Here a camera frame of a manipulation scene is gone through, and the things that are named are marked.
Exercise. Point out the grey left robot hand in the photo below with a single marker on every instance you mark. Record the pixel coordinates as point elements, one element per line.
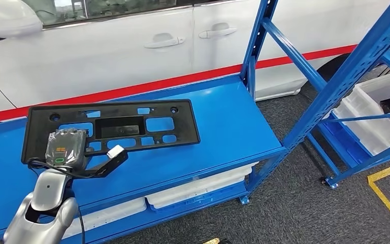
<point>65,148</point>

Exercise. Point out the white car side mirror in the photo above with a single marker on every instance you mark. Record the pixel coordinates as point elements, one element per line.
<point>5,18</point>

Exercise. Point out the white car with red stripe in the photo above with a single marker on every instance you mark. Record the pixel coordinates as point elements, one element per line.
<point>97,60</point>

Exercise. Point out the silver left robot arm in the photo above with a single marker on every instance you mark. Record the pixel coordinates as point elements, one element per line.
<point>47,192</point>

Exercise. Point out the white plastic bin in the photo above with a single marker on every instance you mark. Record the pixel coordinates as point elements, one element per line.
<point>200,189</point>
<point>366,133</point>
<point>114,220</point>
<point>200,183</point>
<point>375,90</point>
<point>114,212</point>
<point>200,194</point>

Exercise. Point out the yellow floor tape square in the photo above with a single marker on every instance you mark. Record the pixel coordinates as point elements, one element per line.
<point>383,198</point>
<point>211,241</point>

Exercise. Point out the black plastic plate bracket part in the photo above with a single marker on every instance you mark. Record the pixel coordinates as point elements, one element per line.
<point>37,141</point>

